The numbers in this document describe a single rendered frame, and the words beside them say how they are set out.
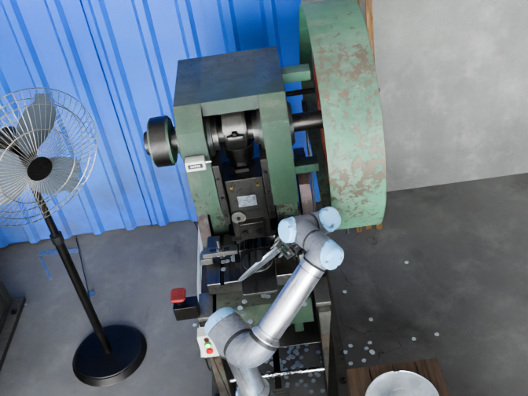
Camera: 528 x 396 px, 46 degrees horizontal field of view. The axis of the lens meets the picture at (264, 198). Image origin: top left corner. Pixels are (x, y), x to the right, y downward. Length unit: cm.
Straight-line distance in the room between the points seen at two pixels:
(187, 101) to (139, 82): 132
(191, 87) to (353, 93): 65
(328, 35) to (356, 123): 30
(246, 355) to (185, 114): 85
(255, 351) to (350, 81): 85
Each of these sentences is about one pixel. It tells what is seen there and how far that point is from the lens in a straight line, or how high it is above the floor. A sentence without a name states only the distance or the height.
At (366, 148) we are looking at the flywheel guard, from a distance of 195.
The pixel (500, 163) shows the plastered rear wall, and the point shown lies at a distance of 420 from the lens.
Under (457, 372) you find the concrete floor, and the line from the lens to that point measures 317.
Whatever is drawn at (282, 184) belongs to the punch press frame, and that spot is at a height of 116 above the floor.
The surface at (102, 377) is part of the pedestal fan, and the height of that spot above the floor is 3.
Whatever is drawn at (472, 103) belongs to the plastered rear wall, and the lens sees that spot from 388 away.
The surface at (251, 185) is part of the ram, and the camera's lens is 237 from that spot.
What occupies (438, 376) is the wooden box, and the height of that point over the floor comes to 35.
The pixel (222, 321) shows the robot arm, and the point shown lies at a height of 109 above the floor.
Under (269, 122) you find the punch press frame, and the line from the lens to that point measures 216.
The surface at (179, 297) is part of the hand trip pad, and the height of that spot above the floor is 76.
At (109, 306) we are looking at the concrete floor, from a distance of 370.
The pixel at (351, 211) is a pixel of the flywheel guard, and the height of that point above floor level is 120.
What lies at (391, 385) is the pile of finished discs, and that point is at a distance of 266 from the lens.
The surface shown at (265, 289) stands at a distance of 245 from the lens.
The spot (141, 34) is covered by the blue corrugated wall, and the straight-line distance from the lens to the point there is 338.
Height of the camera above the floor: 256
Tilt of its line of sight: 38 degrees down
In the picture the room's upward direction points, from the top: 9 degrees counter-clockwise
